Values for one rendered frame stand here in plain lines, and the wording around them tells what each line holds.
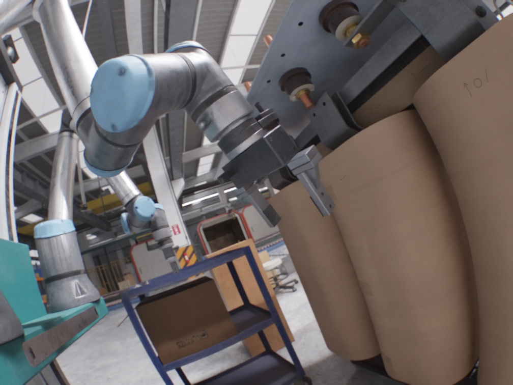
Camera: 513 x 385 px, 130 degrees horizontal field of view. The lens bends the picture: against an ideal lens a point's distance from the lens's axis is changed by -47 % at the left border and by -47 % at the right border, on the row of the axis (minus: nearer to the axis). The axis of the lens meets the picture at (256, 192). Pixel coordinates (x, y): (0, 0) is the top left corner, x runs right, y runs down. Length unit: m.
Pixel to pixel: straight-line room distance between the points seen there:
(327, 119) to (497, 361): 0.84
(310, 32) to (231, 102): 0.37
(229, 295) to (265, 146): 1.44
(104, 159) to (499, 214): 0.67
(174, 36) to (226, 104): 4.42
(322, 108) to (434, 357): 0.84
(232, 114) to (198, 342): 1.00
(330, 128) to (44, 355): 0.83
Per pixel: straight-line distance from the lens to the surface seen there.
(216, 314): 1.11
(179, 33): 4.71
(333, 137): 0.69
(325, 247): 0.90
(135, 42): 9.03
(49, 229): 0.76
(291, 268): 4.16
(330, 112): 0.68
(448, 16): 0.52
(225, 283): 1.65
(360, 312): 1.00
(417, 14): 0.55
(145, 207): 0.89
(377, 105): 0.69
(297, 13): 0.58
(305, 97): 0.71
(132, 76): 0.26
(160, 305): 1.09
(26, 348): 0.39
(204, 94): 0.34
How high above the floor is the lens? 0.96
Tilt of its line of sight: 9 degrees up
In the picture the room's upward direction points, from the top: 22 degrees counter-clockwise
